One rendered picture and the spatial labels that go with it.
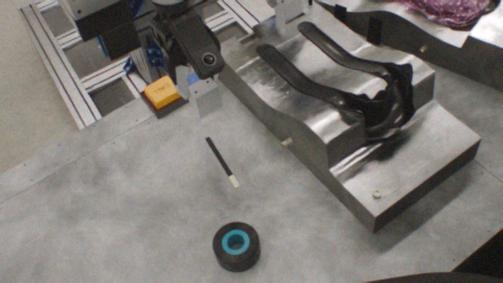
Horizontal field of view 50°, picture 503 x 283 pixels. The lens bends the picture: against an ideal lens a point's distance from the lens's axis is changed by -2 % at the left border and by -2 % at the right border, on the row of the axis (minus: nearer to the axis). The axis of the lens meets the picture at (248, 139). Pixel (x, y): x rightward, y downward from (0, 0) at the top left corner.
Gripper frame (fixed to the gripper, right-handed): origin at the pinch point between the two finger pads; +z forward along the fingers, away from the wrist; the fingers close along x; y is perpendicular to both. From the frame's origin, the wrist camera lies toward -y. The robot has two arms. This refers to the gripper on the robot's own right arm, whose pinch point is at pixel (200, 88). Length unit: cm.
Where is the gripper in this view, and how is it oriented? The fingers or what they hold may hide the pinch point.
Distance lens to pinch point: 99.6
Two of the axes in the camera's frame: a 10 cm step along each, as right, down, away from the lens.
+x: -8.2, 5.0, -2.9
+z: 1.1, 6.2, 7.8
